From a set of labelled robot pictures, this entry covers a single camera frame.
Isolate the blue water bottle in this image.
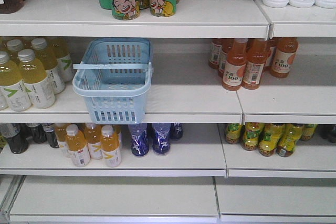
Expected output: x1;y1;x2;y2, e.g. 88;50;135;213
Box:
152;123;171;155
128;123;149;157

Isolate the yellow lemon tea bottle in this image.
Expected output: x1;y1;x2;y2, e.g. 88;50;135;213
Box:
258;123;285;157
242;122;265;151
276;123;304;157
225;123;243;144

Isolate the white metal shelving unit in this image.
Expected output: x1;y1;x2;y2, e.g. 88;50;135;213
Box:
1;0;335;223

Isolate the orange juice bottle barcode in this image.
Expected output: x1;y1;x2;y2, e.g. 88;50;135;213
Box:
241;39;269;90

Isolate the light blue plastic basket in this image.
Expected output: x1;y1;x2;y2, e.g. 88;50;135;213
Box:
72;38;153;124

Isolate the orange drink bottle white label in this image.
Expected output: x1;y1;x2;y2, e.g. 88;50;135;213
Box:
66;124;90;167
84;123;103;159
100;125;122;167

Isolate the orange juice bottle rear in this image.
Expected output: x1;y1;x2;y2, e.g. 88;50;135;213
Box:
270;37;298;78

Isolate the pale yellow drink bottle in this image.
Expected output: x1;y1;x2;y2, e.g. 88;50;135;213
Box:
18;49;56;109
1;51;32;112
31;37;65;94

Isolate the orange juice bottle C100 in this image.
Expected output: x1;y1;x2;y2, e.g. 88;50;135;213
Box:
222;38;248;91

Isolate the dark tea bottle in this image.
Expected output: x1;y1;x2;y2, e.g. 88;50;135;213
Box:
25;123;47;144
42;123;59;148
1;123;28;154

